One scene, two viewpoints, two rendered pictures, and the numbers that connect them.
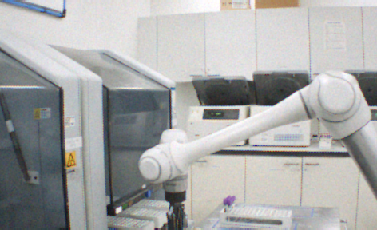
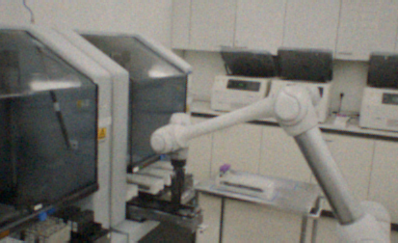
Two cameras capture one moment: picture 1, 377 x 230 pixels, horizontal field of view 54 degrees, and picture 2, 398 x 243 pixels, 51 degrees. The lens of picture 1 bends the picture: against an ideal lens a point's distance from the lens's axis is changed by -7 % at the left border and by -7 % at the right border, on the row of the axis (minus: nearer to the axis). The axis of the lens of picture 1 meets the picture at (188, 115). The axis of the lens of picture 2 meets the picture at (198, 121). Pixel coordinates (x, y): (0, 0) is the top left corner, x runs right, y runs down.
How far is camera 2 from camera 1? 0.61 m
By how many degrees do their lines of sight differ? 9
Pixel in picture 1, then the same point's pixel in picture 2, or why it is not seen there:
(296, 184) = not seen: hidden behind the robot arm
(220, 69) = (247, 41)
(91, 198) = (115, 160)
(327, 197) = not seen: hidden behind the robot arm
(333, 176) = (346, 153)
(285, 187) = (297, 158)
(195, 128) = (219, 95)
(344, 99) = (291, 111)
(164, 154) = (169, 133)
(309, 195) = not seen: hidden behind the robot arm
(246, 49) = (274, 24)
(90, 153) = (117, 128)
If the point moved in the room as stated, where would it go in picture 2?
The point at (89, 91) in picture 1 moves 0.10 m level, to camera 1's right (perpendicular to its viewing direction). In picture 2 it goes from (118, 83) to (141, 85)
